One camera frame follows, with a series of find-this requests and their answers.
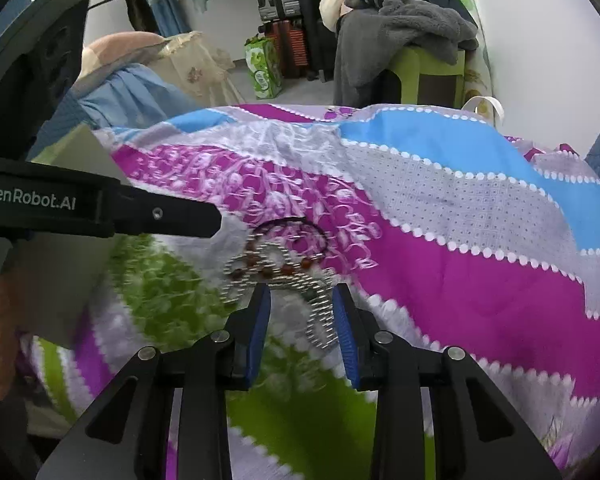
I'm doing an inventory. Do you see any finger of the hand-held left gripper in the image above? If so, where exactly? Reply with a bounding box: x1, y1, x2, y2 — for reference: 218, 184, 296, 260
112, 185, 225, 239

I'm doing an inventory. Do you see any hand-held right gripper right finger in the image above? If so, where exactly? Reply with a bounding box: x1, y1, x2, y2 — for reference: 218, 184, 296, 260
333, 284, 563, 480

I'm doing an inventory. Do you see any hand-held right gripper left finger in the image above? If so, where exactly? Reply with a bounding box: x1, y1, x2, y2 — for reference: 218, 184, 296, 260
37, 283, 273, 480

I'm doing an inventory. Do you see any black cord bead bracelet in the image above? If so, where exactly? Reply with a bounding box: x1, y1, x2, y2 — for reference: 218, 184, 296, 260
230, 216, 332, 283

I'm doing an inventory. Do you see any grey cardboard box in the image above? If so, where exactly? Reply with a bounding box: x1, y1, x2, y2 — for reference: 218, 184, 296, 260
12, 124, 127, 351

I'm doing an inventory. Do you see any person's left hand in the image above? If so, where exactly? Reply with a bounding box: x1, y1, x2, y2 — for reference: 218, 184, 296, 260
0, 277, 23, 402

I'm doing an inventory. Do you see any pink pillow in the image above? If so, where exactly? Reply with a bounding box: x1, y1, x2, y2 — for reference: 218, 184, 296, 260
76, 31, 169, 82

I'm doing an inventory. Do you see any light blue cloth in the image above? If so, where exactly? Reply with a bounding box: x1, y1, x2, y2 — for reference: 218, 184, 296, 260
76, 61, 207, 129

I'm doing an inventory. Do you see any striped floral blanket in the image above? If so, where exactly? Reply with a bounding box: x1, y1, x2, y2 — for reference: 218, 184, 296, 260
20, 102, 600, 480

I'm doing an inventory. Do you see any beige lace cloth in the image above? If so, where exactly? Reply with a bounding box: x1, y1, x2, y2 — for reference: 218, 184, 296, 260
151, 31, 244, 109

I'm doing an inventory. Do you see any green printed bag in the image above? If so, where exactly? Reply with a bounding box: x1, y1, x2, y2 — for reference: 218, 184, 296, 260
243, 34, 284, 101

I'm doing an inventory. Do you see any red suitcase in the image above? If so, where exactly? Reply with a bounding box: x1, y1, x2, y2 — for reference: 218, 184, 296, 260
266, 19, 309, 79

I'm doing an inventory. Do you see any black suitcase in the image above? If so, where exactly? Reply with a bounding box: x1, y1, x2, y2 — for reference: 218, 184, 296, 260
299, 0, 339, 82

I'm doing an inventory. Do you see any green plastic stool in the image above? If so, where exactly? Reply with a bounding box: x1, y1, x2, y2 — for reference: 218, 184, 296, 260
386, 44, 467, 109

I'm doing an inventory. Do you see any floral green mattress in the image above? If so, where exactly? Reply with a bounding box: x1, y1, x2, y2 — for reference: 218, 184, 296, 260
449, 0, 497, 112

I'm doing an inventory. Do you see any grey fleece garment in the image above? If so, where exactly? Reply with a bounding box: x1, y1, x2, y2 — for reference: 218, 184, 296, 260
331, 0, 479, 109

